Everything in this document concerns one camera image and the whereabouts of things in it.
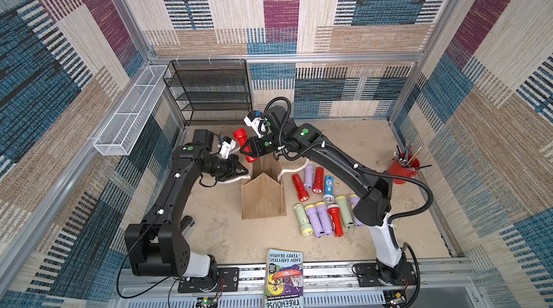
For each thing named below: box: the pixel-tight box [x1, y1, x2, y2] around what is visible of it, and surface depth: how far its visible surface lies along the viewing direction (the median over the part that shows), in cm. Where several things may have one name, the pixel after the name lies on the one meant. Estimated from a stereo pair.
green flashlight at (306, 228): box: [293, 202, 314, 237], surface depth 85 cm
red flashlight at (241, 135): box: [233, 128, 258, 164], surface depth 75 cm
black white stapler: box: [180, 215, 196, 239], surface depth 83 cm
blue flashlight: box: [322, 175, 335, 203], surface depth 91 cm
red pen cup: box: [387, 152, 421, 185], surface depth 93 cm
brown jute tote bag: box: [217, 155, 310, 220], surface depth 86 cm
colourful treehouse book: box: [264, 248, 304, 308], surface depth 73 cm
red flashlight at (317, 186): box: [312, 166, 325, 195], surface depth 94 cm
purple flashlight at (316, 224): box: [304, 204, 325, 239], surface depth 85 cm
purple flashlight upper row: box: [304, 160, 314, 189], surface depth 96 cm
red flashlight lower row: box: [326, 204, 344, 237], surface depth 85 cm
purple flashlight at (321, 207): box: [315, 201, 334, 236], surface depth 86 cm
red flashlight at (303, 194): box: [292, 173, 310, 202], surface depth 93 cm
